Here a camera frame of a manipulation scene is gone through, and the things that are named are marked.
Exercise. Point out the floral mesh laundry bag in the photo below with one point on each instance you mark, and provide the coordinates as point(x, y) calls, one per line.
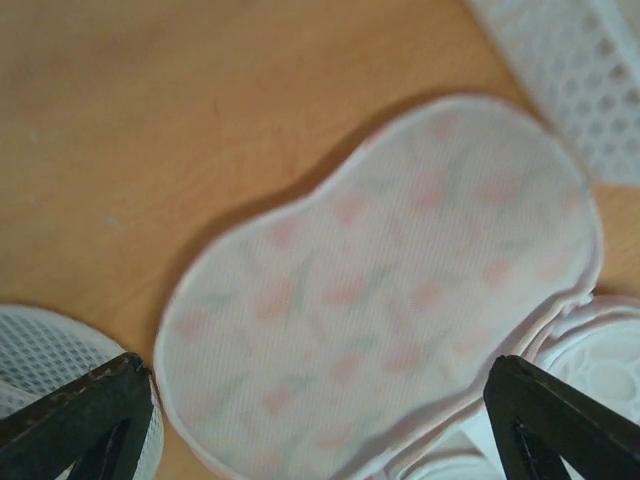
point(349, 334)

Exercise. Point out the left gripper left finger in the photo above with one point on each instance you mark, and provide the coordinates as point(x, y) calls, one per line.
point(93, 427)

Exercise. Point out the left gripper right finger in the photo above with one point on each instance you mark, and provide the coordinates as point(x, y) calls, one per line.
point(539, 423)

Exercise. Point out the white plastic basket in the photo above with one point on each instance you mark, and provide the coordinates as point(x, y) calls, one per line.
point(579, 62)

